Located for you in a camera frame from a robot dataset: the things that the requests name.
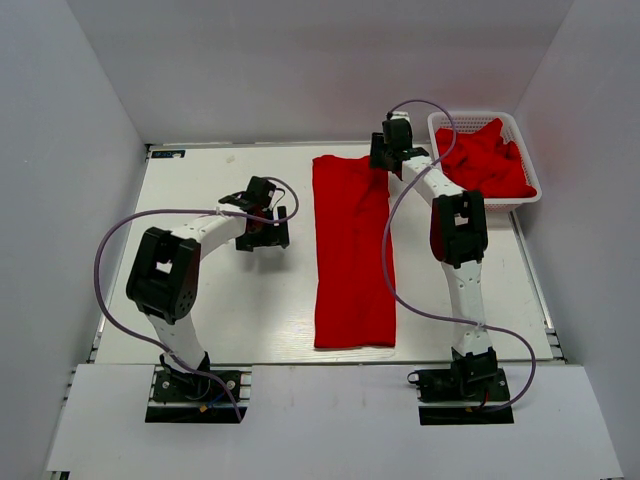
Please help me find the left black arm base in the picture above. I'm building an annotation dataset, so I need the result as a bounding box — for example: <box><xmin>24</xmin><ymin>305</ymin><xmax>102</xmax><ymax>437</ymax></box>
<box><xmin>145</xmin><ymin>365</ymin><xmax>252</xmax><ymax>425</ymax></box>

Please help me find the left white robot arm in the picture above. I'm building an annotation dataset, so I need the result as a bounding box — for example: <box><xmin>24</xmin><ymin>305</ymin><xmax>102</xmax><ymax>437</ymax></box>
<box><xmin>125</xmin><ymin>176</ymin><xmax>290</xmax><ymax>399</ymax></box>

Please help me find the red shirts pile in basket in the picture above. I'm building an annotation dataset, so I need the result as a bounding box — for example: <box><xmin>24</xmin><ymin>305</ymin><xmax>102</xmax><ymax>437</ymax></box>
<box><xmin>440</xmin><ymin>118</ymin><xmax>538</xmax><ymax>199</ymax></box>

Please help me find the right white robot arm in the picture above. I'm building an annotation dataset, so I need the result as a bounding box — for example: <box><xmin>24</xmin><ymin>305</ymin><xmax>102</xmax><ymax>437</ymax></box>
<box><xmin>370</xmin><ymin>112</ymin><xmax>498</xmax><ymax>399</ymax></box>

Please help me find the white plastic basket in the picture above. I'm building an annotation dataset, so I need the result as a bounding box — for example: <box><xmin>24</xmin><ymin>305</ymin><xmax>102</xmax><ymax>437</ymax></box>
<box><xmin>427</xmin><ymin>111</ymin><xmax>541</xmax><ymax>212</ymax></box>

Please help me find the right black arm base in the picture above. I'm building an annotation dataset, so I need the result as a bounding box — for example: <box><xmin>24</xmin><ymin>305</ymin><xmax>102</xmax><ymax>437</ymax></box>
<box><xmin>407</xmin><ymin>369</ymin><xmax>514</xmax><ymax>426</ymax></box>

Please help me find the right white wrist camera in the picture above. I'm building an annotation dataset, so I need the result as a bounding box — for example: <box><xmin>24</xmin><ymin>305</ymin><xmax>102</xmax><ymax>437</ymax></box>
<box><xmin>387</xmin><ymin>111</ymin><xmax>410</xmax><ymax>121</ymax></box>

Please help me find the blue table label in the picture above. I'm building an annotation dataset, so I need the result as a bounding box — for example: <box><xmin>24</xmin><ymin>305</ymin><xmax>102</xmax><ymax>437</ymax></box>
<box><xmin>151</xmin><ymin>150</ymin><xmax>186</xmax><ymax>159</ymax></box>

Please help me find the red t shirt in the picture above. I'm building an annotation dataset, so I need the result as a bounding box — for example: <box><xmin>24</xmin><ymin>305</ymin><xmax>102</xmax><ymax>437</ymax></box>
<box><xmin>312</xmin><ymin>155</ymin><xmax>397</xmax><ymax>349</ymax></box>

